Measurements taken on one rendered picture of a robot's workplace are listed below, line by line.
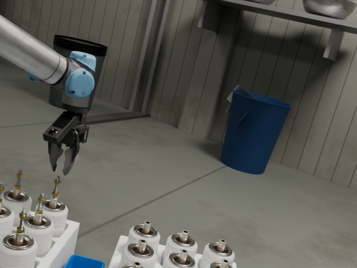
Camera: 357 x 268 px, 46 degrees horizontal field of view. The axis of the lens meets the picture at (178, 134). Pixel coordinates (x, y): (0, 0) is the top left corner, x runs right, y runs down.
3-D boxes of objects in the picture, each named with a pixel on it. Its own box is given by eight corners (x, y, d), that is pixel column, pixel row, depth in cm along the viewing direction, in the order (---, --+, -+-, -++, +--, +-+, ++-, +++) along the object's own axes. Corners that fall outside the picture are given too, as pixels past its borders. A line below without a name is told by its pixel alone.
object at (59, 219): (26, 249, 136) (35, 198, 132) (57, 249, 140) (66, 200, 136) (28, 266, 128) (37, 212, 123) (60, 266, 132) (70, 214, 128)
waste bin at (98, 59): (105, 112, 379) (118, 49, 366) (66, 114, 342) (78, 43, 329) (72, 98, 403) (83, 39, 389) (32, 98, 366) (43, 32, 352)
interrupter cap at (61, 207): (39, 200, 131) (39, 199, 131) (63, 202, 135) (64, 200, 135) (41, 212, 125) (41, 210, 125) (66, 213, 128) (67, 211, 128)
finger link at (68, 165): (81, 173, 130) (83, 144, 129) (71, 178, 125) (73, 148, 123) (73, 171, 131) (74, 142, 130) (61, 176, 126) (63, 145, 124)
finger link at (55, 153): (63, 168, 132) (71, 141, 130) (52, 172, 127) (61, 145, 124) (54, 163, 133) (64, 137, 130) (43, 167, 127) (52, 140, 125)
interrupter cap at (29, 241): (-4, 241, 105) (-4, 238, 105) (20, 232, 112) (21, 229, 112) (15, 254, 102) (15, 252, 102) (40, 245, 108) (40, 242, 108)
